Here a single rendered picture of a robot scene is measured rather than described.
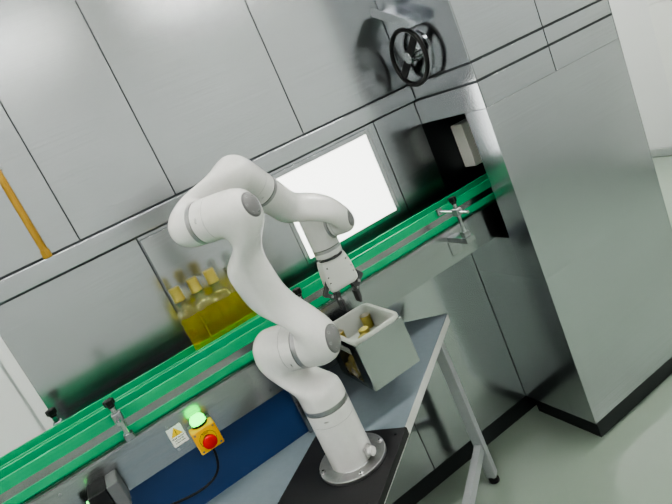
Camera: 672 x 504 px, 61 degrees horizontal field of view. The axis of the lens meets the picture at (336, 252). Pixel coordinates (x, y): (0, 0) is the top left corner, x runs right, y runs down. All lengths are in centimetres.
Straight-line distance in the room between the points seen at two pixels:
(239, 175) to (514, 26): 118
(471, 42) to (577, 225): 79
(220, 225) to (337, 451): 66
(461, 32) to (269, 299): 112
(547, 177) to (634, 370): 92
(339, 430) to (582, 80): 154
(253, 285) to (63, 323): 79
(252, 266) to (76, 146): 82
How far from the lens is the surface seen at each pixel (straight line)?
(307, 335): 134
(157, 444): 172
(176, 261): 189
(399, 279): 199
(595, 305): 240
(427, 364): 192
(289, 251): 199
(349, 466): 155
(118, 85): 194
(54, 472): 174
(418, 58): 217
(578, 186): 229
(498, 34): 210
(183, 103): 195
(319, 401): 144
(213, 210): 122
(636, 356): 264
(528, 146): 212
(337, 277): 166
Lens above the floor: 167
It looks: 15 degrees down
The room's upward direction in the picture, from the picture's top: 24 degrees counter-clockwise
